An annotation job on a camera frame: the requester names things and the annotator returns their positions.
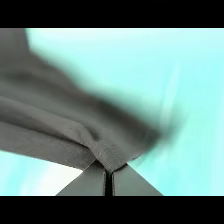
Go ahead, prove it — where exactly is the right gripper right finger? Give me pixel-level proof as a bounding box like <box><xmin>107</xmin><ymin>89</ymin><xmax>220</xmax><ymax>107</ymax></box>
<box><xmin>111</xmin><ymin>163</ymin><xmax>164</xmax><ymax>197</ymax></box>

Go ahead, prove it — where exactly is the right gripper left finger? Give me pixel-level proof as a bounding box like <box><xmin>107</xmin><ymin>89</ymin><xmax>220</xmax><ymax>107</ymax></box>
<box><xmin>55</xmin><ymin>160</ymin><xmax>107</xmax><ymax>197</ymax></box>

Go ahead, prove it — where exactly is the grey garment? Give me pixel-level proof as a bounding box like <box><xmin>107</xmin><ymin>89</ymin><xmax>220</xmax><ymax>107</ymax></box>
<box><xmin>0</xmin><ymin>28</ymin><xmax>168</xmax><ymax>174</ymax></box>

